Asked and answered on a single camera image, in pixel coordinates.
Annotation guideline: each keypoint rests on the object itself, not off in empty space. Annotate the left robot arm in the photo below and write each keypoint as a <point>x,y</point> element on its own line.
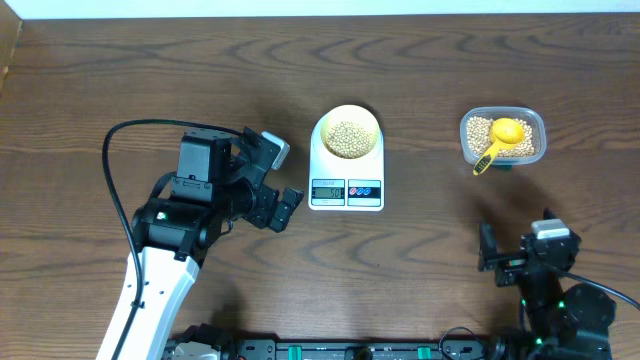
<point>219,179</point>

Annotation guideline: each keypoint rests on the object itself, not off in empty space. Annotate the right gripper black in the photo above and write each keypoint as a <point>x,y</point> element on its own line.
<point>488,249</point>

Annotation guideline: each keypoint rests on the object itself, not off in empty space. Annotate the white digital kitchen scale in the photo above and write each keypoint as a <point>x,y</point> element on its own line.
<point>339,184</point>

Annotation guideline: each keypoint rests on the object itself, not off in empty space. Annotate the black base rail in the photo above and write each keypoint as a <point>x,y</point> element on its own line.
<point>457,349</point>

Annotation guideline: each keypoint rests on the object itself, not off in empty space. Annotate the clear plastic container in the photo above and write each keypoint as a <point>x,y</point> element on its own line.
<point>496,112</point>

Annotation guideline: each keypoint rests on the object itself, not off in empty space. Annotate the yellow measuring scoop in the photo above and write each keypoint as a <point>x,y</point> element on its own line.
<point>505,134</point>

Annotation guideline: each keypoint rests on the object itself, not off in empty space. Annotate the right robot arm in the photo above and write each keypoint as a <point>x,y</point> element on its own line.
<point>563,324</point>

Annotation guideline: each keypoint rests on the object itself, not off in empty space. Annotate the yellow bowl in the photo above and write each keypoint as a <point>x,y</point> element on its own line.
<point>349,113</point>

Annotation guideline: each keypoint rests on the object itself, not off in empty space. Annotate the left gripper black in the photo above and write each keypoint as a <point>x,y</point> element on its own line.
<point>261,214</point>

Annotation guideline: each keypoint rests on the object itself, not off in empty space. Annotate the soybeans in bowl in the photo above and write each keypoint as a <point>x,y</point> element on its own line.
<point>350,140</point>

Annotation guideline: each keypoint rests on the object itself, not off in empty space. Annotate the soybeans in container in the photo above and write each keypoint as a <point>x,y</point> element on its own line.
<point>478,137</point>

